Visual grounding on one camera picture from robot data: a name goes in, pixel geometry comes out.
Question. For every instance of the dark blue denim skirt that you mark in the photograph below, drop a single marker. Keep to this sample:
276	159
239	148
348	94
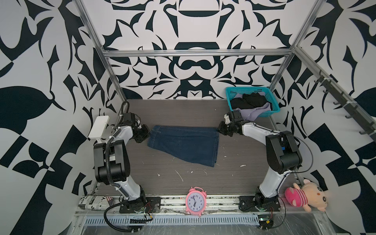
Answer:
197	145

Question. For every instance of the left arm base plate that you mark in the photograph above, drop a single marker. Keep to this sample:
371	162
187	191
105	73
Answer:
152	205

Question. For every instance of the white box on stand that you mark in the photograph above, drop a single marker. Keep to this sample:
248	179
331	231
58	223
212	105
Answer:
98	128

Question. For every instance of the black garment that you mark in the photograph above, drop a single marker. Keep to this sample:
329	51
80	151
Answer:
250	101

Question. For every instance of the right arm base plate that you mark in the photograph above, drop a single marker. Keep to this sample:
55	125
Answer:
258	203

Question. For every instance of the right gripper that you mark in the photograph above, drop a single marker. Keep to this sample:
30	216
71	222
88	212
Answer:
221	128

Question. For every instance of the pink plush pig toy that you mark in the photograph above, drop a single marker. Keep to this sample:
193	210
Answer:
307	196

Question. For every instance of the teal plastic basket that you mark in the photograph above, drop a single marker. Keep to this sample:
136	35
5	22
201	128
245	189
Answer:
232	92

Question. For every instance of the black coat hook rail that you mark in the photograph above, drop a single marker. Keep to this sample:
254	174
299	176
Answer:
352	107

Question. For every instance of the lavender garment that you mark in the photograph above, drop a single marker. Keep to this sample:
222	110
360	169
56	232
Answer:
251	114

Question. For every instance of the small green circuit board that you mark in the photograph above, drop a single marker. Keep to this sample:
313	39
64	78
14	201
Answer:
265	222

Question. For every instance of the pink alarm clock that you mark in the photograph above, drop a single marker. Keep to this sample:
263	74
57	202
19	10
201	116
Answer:
196	201

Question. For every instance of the white slotted cable duct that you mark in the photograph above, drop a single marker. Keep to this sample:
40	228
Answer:
212	219

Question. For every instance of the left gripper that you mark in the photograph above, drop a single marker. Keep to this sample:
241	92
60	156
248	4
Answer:
146	133

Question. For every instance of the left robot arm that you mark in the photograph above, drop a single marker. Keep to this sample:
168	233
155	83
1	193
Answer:
112	165

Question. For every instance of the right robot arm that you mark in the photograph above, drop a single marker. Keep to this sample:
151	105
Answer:
282	155

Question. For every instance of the rolled newspaper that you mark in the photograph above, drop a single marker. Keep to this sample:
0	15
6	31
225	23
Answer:
95	203

